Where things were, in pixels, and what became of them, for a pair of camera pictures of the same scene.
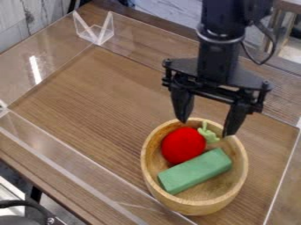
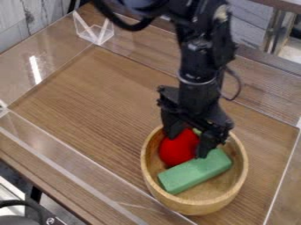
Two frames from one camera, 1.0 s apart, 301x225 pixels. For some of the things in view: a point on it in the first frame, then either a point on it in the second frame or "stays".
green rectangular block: [193, 171] stays
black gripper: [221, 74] -> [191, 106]
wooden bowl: [211, 194] stays
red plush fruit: [181, 141] stays
